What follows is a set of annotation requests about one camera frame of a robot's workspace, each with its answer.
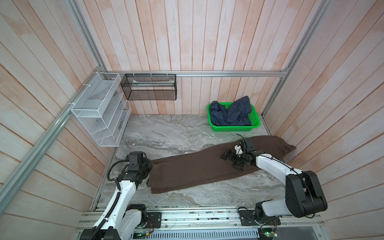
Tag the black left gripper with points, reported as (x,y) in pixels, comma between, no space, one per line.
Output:
(150,165)

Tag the black mesh wall basket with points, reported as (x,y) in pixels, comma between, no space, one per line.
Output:
(150,87)

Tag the navy blue trousers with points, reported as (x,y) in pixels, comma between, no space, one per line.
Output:
(236,115)

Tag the brown trousers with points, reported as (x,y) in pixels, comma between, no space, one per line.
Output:
(189,170)

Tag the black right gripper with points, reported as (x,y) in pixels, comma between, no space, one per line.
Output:
(231,157)

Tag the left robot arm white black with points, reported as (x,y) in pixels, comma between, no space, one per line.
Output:
(119,219)

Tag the aluminium mounting rail base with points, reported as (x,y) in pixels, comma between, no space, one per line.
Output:
(223,223)

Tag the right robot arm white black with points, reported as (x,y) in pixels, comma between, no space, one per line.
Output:
(304,196)

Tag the white wire mesh shelf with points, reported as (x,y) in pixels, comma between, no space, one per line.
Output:
(102,109)

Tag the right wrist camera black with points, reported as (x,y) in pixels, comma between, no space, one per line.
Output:
(245,147)

